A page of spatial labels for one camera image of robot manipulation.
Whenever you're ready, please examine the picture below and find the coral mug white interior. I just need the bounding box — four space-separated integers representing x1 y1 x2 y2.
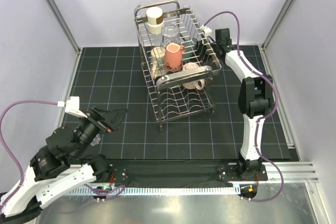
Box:
164 43 186 72

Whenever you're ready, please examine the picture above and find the clear plastic cup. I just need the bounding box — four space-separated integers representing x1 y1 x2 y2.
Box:
90 134 101 146
160 24 180 48

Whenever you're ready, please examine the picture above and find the aluminium frame rail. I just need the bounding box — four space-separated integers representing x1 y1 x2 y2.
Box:
31 163 321 183

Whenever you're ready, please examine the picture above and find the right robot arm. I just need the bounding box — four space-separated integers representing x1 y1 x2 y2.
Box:
211 28 274 180

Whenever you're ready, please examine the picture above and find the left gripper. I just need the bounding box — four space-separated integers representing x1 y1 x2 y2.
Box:
72 105 128 160

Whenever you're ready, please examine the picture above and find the brown metal-lined cup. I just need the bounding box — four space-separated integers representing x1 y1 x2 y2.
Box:
145 6 164 35

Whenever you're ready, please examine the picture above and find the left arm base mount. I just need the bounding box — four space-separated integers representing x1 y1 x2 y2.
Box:
106 165 129 185

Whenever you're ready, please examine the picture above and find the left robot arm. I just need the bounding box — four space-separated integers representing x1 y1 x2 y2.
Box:
1 107 128 223

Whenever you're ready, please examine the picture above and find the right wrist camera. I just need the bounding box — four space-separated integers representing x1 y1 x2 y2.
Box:
201 25 212 37

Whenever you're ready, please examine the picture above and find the white slotted cable duct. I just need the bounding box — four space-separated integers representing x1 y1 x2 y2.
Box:
44 186 241 196

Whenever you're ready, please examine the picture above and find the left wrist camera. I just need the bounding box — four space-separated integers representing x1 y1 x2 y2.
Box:
57 96 88 119

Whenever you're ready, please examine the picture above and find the pink mug with handle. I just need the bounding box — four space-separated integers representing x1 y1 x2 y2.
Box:
181 62 206 91

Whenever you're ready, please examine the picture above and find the cream floral painted mug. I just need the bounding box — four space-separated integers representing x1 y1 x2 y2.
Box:
149 46 167 79

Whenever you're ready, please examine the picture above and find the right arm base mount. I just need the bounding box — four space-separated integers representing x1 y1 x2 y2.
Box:
217 163 239 182

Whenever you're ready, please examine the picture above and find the steel wire dish rack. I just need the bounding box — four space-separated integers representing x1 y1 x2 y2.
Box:
134 0 222 131

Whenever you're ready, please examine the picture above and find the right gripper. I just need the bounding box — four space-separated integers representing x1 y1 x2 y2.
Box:
190 39 220 62

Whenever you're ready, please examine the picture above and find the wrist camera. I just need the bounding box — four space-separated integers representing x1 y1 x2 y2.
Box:
201 25 212 37
57 96 88 119

